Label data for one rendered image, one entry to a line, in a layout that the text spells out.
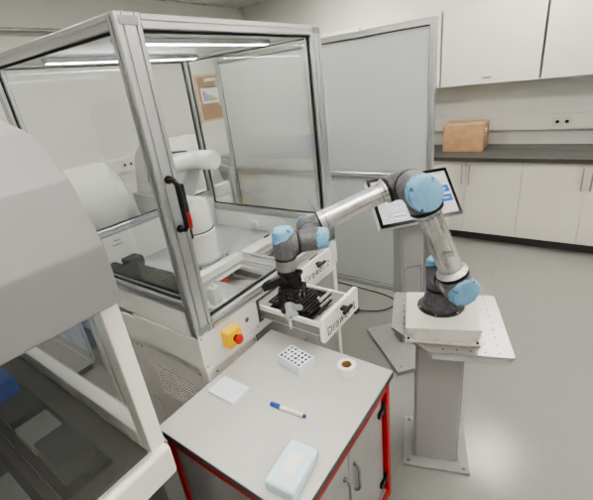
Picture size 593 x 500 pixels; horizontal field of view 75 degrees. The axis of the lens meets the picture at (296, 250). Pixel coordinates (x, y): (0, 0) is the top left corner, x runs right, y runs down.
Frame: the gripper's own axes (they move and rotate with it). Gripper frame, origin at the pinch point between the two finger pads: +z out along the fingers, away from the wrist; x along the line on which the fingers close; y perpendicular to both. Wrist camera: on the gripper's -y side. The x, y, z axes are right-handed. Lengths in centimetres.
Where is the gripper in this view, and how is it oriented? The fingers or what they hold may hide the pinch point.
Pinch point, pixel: (288, 316)
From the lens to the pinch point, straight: 145.0
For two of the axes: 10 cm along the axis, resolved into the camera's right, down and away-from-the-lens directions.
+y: 9.1, 0.7, -4.2
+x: 4.1, -4.1, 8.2
